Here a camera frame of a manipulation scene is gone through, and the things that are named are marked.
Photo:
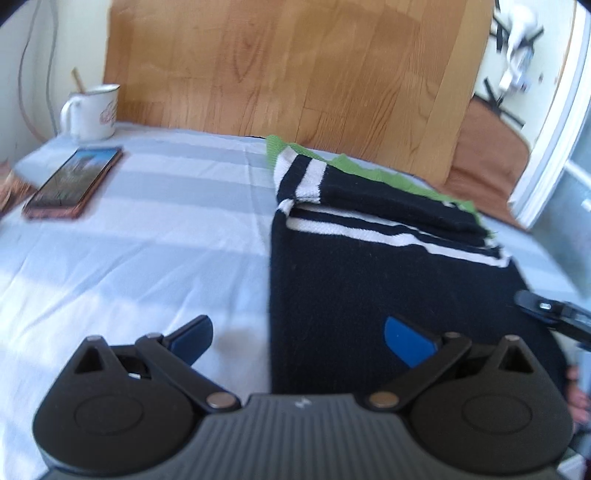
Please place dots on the white enamel mug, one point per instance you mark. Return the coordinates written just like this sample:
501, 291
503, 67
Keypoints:
94, 115

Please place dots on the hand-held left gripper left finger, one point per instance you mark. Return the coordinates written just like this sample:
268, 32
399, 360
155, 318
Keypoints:
194, 339

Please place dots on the person's right hand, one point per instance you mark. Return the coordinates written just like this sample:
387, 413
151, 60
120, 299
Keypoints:
579, 399

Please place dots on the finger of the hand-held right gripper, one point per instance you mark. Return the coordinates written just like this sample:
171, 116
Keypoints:
549, 309

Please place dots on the smartphone with pink case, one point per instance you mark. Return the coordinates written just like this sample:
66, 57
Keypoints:
71, 182

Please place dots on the wood grain board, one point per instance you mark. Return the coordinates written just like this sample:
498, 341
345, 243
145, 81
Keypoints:
300, 69

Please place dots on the brown patterned book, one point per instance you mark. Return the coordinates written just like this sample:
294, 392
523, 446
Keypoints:
14, 189

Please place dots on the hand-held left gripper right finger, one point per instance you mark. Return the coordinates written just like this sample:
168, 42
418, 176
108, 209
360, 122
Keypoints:
406, 344

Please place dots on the brown seat cushion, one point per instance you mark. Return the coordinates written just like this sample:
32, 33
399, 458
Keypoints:
489, 157

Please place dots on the navy green striped sweater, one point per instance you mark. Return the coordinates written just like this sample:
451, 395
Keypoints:
346, 286

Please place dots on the black tape strip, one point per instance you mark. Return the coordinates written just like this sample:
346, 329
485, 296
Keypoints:
493, 94
512, 119

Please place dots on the white power strip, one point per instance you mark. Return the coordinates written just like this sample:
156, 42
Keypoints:
519, 21

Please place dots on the wooden spoon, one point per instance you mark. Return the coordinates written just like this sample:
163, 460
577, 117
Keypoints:
79, 81

